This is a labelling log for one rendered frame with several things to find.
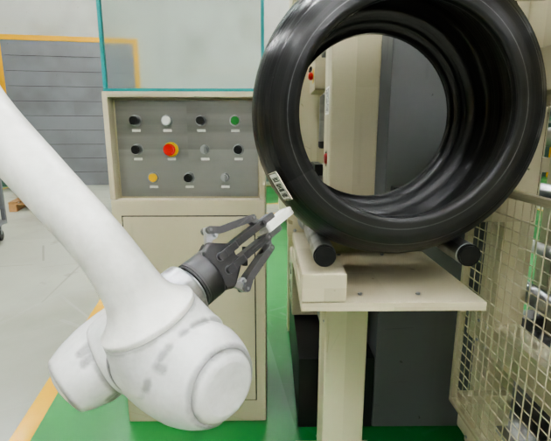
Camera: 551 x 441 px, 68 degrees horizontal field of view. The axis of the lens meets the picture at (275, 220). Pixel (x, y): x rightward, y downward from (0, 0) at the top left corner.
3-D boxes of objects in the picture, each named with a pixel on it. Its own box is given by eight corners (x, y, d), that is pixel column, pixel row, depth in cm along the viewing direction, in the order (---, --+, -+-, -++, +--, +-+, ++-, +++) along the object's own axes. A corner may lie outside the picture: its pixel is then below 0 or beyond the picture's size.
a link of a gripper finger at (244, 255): (226, 267, 64) (230, 274, 65) (272, 231, 71) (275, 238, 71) (213, 269, 67) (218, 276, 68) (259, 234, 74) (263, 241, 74)
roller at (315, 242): (298, 213, 112) (314, 209, 112) (302, 228, 113) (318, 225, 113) (310, 248, 78) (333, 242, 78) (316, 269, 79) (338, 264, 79)
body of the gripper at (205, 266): (166, 267, 64) (209, 235, 70) (195, 310, 66) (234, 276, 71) (186, 262, 59) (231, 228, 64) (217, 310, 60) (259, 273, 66)
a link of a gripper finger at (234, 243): (211, 264, 67) (206, 257, 67) (255, 227, 74) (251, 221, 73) (223, 262, 64) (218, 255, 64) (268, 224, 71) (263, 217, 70)
